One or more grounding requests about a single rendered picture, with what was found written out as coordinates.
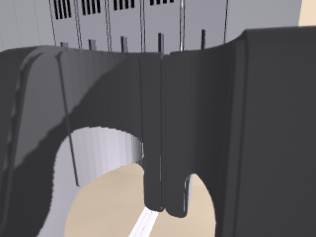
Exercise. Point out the grey server rack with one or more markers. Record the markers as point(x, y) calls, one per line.
point(138, 25)

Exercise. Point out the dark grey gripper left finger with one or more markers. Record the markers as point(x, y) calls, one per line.
point(67, 117)

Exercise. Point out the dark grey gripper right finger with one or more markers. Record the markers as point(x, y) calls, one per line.
point(242, 117)

